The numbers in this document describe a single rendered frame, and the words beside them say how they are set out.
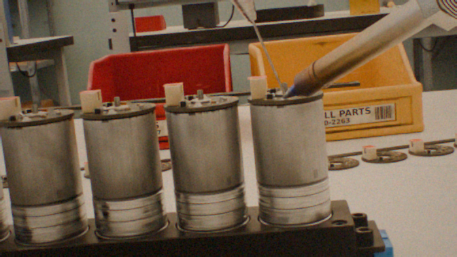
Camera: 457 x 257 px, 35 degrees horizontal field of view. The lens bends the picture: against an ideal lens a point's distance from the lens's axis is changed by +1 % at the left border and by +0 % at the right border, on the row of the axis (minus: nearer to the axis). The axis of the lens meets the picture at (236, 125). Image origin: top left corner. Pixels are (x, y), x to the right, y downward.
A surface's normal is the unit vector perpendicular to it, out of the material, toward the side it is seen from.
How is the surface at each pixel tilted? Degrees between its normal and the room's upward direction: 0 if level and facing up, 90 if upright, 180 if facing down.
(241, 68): 90
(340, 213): 0
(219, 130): 90
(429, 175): 0
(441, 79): 90
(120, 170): 90
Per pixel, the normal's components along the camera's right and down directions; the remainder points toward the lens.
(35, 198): -0.01, 0.18
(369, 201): -0.09, -0.98
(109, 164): -0.27, 0.19
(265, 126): -0.65, 0.19
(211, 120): 0.33, 0.13
